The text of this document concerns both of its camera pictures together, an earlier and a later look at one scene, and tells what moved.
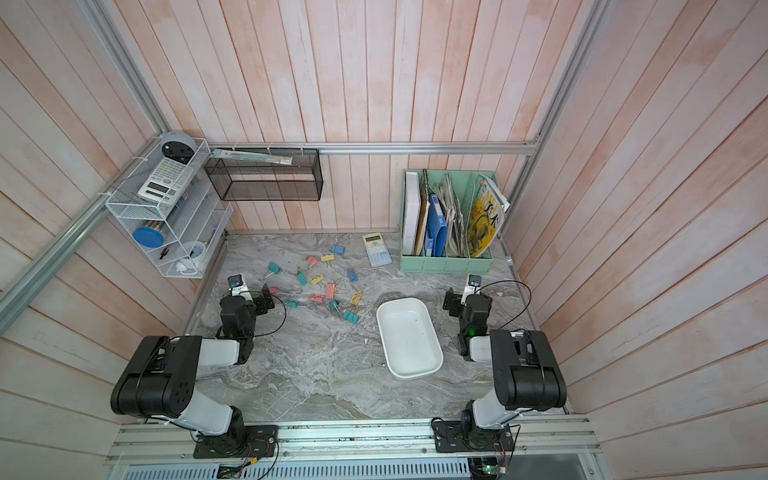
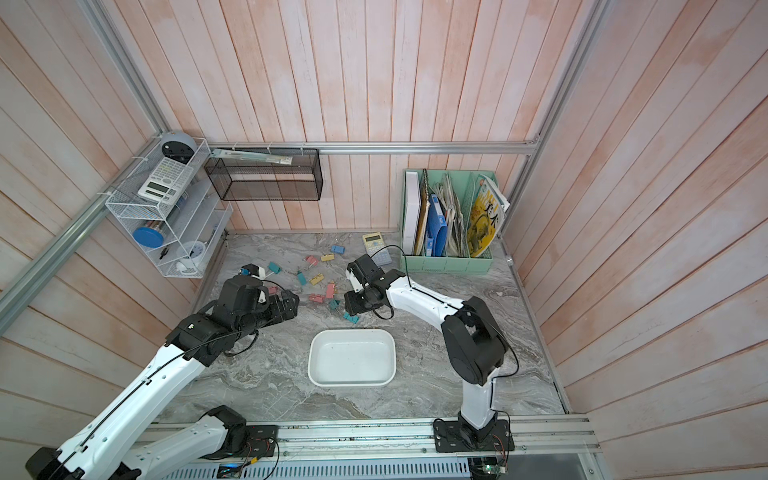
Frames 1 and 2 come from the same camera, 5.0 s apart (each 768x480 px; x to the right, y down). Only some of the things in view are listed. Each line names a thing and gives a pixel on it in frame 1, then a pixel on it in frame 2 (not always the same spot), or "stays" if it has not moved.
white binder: [412, 204] stays
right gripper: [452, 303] → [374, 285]
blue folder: [437, 232] stays
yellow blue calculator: [377, 250] stays
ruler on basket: [279, 159] stays
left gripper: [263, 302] → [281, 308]
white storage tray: [409, 338] → [352, 358]
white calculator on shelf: [167, 181] stays
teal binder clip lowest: [351, 317] stays
